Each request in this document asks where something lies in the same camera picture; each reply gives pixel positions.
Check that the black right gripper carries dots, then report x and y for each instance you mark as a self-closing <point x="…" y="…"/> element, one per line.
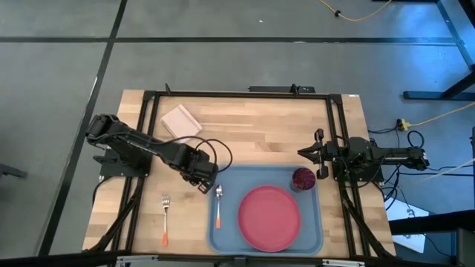
<point x="326" y="153"/>

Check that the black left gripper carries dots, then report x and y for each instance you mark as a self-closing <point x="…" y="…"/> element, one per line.
<point x="194" y="165"/>

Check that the pink round plate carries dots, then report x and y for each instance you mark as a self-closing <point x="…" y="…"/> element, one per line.
<point x="269" y="219"/>

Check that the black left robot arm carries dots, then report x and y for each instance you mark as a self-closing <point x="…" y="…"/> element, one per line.
<point x="122" y="139"/>

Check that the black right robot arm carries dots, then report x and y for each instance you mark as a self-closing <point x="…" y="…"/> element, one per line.
<point x="389" y="155"/>

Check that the light blue plastic tray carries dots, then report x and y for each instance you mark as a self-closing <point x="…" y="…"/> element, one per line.
<point x="230" y="241"/>

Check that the beige flat pad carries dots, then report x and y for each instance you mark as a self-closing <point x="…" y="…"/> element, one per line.
<point x="182" y="124"/>

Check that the black slanted beam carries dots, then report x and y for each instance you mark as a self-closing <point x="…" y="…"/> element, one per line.
<point x="438" y="221"/>

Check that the grey box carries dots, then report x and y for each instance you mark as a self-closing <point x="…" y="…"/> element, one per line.
<point x="465" y="248"/>

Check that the black rig beam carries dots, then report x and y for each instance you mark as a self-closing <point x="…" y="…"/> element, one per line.
<point x="55" y="259"/>

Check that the dark grey floor object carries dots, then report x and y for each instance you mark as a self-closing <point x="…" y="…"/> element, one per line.
<point x="11" y="171"/>

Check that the black bar bracket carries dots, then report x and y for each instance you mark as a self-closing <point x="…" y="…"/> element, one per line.
<point x="274" y="89"/>

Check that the black aluminium table frame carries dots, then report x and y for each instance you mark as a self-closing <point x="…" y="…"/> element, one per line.
<point x="241" y="95"/>

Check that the black desk leg frame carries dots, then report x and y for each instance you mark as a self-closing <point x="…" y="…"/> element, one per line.
<point x="426" y="95"/>

